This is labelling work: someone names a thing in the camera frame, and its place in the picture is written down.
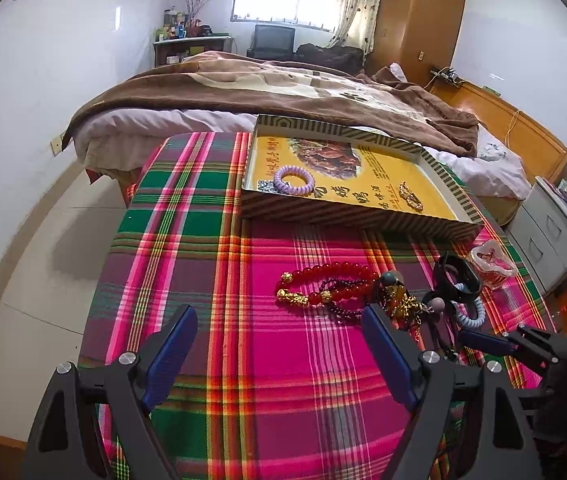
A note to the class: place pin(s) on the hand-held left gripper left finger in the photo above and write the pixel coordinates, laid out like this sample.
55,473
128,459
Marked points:
173,355

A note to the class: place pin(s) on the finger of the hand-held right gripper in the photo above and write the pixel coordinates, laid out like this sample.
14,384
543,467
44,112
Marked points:
483,342

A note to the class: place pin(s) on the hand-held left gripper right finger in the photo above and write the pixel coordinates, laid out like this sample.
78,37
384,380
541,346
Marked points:
388,355

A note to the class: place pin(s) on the black bangle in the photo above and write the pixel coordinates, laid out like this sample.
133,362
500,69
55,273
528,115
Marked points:
471,280

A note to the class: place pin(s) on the yellow cardboard tray box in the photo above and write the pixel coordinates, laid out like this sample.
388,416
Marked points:
343,195

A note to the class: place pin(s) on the plaid tablecloth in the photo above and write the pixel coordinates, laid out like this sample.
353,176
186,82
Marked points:
273,385

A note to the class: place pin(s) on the white drawer cabinet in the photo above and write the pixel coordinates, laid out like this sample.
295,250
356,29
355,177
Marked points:
543,235

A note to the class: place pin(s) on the wooden headboard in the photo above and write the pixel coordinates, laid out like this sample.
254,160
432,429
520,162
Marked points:
528,130

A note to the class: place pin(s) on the white bed sheet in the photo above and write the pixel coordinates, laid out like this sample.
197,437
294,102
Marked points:
128,120

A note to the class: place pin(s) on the power strip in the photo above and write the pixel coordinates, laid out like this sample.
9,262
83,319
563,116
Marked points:
446,75

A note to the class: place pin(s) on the brown blanket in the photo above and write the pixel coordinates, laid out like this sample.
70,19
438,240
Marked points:
213,85

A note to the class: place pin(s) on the shelf desk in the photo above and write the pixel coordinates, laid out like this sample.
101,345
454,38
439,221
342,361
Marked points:
183,52

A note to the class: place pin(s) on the dark bag pile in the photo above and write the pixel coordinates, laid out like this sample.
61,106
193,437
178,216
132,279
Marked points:
328,55

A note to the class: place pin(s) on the group of bottles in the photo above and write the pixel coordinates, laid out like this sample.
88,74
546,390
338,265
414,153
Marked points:
178,27

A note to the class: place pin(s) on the wooden wardrobe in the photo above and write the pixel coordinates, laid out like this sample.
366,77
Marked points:
413,20

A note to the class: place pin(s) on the black television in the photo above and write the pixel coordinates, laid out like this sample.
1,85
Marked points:
274,37

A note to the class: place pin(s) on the floral curtain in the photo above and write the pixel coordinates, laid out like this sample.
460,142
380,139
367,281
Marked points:
358,5

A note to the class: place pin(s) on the window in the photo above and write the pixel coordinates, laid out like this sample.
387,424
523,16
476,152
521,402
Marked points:
283,5

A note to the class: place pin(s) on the wall socket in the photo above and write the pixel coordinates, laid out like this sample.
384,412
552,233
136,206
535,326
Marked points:
56,145

